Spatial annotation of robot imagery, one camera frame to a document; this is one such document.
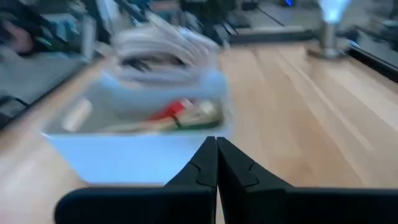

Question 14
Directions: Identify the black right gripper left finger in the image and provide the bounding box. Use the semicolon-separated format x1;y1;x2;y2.
53;136;218;224

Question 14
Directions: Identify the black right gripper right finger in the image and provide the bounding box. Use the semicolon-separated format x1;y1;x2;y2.
216;137;398;224

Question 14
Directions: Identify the green USB cable bundle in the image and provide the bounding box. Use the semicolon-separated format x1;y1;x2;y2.
183;119;224;131

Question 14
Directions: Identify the thin white USB cable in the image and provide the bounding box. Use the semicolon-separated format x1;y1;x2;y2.
102;99;224;133

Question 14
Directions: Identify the red USB cable bundle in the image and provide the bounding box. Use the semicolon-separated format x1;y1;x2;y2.
149;99;187;121

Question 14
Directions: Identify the white ethernet cable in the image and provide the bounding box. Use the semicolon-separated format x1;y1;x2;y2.
113;23;221;65

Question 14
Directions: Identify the white opaque plastic bin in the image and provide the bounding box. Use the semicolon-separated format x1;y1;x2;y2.
41;70;233;185

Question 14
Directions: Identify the bulb lamp with metal base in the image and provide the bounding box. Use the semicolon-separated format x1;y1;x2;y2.
307;0;358;60

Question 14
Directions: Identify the silver aluminium bracket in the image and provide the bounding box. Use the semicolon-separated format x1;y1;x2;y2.
79;15;97;62

